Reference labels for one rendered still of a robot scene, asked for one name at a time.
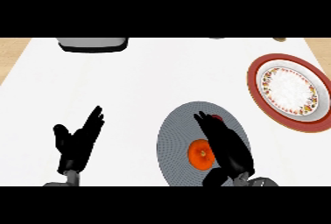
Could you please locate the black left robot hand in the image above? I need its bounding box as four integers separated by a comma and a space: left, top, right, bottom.
51, 105, 106, 176

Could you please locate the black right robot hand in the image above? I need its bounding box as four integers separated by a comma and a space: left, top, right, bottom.
192, 110, 255, 187

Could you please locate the orange squash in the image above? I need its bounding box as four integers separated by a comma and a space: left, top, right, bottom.
187, 138, 217, 172

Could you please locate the round grey placemat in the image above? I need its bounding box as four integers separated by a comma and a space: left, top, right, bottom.
156, 101, 252, 187

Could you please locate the red-rimmed white plate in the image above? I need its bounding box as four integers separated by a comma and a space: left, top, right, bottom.
245, 52, 331, 134

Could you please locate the grey and black appliance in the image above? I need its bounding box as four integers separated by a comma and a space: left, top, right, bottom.
56, 37, 130, 54

